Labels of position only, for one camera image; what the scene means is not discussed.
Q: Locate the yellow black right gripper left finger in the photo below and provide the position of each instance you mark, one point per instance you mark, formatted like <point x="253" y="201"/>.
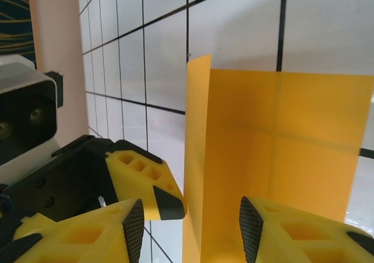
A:
<point x="87" y="239"/>

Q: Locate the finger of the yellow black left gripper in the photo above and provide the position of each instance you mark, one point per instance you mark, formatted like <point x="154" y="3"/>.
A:
<point x="146" y="184"/>

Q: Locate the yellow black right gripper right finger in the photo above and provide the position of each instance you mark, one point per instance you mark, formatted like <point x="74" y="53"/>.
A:
<point x="306" y="239"/>

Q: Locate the orange cloth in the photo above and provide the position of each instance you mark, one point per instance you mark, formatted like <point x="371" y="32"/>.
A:
<point x="292" y="128"/>

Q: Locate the dark panel beige oval gold lines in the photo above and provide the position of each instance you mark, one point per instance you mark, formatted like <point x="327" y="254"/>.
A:
<point x="14" y="17"/>

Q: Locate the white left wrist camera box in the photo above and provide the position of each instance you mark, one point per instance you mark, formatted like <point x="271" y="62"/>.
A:
<point x="26" y="114"/>

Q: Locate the pink enclosure frame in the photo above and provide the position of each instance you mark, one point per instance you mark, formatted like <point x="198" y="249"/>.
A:
<point x="58" y="26"/>

